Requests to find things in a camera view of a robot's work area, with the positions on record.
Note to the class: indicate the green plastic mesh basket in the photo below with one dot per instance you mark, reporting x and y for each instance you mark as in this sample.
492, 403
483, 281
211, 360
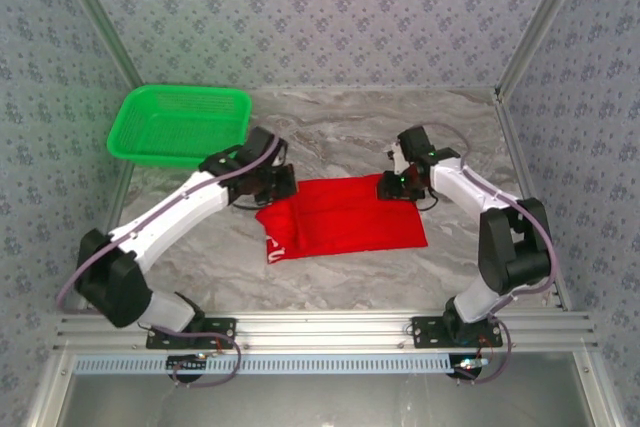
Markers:
175, 127

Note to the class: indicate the red t-shirt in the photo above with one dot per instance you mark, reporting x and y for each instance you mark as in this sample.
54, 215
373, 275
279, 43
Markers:
350, 222

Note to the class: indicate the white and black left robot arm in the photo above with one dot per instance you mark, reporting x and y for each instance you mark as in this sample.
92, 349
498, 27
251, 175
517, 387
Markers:
175, 207

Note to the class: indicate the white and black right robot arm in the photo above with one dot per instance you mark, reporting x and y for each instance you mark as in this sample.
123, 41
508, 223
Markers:
470, 187

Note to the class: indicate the small black controller board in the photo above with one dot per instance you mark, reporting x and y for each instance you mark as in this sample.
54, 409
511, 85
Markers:
467, 364
187, 364

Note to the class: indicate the metal lower shelf panel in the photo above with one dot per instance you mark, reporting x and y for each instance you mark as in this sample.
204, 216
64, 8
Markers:
320, 402

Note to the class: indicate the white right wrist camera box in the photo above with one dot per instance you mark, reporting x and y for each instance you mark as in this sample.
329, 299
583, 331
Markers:
397, 159

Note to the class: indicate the aluminium frame post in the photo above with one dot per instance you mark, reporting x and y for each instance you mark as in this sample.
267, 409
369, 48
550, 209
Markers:
102, 22
541, 22

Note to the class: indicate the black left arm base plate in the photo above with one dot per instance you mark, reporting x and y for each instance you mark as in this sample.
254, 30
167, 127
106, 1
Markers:
222, 325

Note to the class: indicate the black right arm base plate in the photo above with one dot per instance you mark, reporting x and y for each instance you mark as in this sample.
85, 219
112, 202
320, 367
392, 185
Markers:
425, 334

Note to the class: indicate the aluminium mounting rail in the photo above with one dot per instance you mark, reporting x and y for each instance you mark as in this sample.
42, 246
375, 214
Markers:
320, 332

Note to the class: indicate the aluminium frame leg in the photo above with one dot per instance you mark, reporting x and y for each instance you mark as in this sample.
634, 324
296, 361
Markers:
596, 387
52, 387

